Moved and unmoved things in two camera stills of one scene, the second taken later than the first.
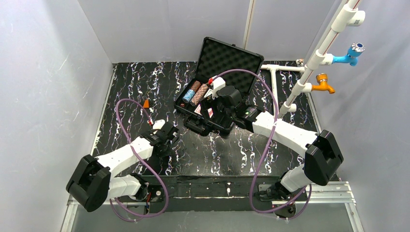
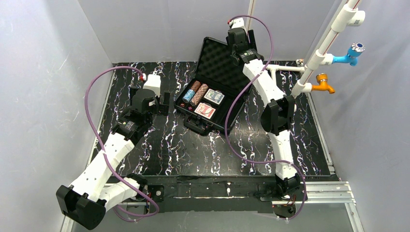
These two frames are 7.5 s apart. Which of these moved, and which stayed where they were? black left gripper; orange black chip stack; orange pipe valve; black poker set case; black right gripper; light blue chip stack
Moved: black right gripper; black left gripper
Stayed: black poker set case; orange black chip stack; orange pipe valve; light blue chip stack
